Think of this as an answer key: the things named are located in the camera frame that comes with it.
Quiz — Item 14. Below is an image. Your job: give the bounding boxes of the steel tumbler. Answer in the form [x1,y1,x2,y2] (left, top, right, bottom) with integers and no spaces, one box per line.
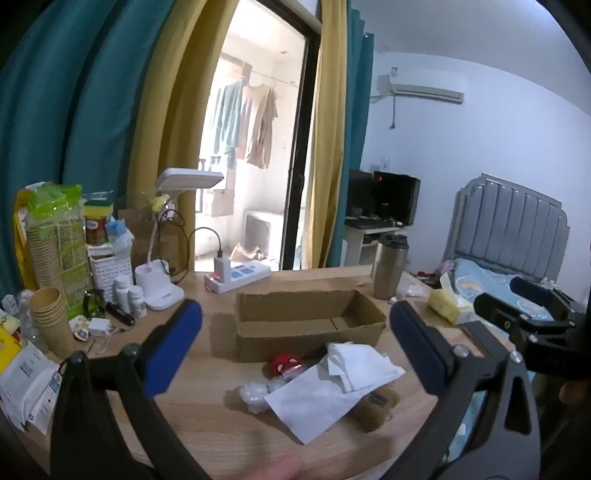
[372,233,410,301]

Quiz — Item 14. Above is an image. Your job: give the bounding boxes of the green pack of paper cups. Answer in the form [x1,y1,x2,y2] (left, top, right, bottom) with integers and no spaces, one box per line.
[25,182,95,319]

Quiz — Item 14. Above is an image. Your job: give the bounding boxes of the clear bag of cotton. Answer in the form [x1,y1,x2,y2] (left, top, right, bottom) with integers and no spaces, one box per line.
[238,376,283,414]

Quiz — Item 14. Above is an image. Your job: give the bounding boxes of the narrow yellow curtain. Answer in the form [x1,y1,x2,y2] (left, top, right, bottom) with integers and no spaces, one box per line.
[307,0,352,271]

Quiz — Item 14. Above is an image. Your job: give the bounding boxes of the stack of brown paper cups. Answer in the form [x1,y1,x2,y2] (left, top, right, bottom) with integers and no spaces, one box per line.
[30,287,77,358]

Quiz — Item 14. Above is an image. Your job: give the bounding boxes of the black computer monitor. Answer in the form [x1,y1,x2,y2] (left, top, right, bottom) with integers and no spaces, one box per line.
[372,171,421,227]

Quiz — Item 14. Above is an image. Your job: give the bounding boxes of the red plush toy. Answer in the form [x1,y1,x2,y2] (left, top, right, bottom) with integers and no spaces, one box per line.
[270,354,305,380]

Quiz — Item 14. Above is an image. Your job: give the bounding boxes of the grey padded headboard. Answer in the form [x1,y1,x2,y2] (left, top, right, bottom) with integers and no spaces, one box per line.
[441,173,571,282]

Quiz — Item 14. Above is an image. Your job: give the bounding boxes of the person's left hand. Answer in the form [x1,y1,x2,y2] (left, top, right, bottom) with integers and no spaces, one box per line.
[221,457,305,480]

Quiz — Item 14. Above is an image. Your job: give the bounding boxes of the cardboard box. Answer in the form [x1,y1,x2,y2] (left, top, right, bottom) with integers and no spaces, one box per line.
[210,288,387,363]

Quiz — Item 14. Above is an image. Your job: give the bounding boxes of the hanging beige shirt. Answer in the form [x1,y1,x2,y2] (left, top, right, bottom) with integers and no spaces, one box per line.
[236,83,279,171]

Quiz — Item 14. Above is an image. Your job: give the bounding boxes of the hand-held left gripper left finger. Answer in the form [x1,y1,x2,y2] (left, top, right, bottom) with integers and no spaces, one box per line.
[50,298,213,480]

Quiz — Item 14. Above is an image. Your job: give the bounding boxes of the white computer desk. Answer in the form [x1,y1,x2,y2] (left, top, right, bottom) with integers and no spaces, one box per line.
[344,224,409,268]

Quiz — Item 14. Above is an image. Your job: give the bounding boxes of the person's right hand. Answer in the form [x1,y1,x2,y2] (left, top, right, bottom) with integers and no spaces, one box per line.
[560,382,588,407]

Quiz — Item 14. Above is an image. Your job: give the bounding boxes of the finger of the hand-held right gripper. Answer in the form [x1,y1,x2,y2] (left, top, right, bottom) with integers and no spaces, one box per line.
[474,293,574,335]
[509,275,563,308]

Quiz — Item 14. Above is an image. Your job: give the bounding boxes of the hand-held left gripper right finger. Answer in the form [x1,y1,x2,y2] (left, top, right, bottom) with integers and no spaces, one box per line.
[389,299,543,480]

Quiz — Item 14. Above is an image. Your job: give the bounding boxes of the white paper packets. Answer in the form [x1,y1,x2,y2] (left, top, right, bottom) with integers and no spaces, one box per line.
[0,344,63,435]

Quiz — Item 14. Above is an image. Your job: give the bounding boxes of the balcony cardboard scrap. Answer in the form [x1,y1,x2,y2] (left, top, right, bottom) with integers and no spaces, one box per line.
[231,242,264,261]

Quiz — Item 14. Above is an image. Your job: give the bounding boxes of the brown plush toy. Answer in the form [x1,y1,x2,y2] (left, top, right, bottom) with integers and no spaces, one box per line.
[353,387,400,432]

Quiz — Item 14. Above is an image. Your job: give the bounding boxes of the yellow tissue pack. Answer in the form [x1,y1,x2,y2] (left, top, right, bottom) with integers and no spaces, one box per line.
[427,272,476,326]

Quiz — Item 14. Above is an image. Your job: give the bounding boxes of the wide teal curtain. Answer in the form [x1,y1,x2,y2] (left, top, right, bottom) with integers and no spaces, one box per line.
[0,0,176,296]

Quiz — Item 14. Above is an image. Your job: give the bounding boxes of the green black wristband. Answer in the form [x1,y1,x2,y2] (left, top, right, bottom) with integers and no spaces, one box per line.
[82,288,106,317]

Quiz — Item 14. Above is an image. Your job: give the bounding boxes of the narrow teal curtain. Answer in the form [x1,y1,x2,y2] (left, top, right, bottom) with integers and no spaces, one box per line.
[332,0,375,268]

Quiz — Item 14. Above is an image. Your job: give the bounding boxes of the white power strip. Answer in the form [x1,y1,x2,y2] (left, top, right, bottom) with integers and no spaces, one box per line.
[204,259,272,294]

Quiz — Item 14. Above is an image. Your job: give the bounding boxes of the jar with yellow lid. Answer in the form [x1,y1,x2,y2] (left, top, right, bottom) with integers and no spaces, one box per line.
[84,203,114,247]

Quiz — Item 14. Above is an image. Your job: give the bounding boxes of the black door frame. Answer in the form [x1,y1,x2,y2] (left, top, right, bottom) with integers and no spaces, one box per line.
[279,32,321,271]

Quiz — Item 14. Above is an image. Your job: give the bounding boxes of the blue and white packets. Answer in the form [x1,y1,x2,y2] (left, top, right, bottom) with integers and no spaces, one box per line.
[106,217,134,252]

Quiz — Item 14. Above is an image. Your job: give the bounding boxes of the white desk lamp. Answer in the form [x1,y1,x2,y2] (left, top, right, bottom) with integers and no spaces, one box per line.
[135,167,225,311]

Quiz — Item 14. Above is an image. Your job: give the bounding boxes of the wide yellow curtain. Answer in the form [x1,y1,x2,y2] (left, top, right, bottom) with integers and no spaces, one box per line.
[127,0,241,278]

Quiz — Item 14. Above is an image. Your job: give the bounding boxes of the white balcony appliance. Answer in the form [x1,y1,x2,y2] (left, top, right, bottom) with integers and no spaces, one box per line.
[243,210,283,252]

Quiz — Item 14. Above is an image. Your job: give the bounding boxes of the black flashlight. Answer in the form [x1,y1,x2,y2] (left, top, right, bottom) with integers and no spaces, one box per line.
[106,301,136,326]

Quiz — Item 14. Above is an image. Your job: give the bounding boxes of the black cable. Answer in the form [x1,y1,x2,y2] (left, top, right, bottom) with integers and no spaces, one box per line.
[157,210,225,283]

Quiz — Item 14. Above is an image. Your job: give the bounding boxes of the white cloth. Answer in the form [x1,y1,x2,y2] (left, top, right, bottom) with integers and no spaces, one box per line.
[325,342,406,394]

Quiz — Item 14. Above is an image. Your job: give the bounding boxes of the blue printed blanket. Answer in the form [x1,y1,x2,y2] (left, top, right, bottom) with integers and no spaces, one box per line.
[443,258,555,324]

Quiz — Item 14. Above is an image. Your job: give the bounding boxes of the white tissue sheet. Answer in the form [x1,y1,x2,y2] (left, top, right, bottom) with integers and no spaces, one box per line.
[265,362,370,445]

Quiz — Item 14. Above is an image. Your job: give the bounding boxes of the white plastic basket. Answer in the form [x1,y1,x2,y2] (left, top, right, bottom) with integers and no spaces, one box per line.
[88,251,134,301]

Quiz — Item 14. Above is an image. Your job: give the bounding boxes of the yellow snack bag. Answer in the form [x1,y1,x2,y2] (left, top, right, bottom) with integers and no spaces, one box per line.
[14,189,38,291]

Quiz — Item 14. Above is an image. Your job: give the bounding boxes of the black keyboard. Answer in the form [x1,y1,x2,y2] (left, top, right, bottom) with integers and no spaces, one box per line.
[345,217,402,230]

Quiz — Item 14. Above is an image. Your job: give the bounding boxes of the white air conditioner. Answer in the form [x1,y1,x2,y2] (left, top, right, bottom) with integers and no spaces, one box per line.
[388,69,465,104]

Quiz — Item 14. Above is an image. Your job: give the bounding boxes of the hanging teal shirt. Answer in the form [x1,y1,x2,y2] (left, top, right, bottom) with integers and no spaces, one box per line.
[210,80,244,167]

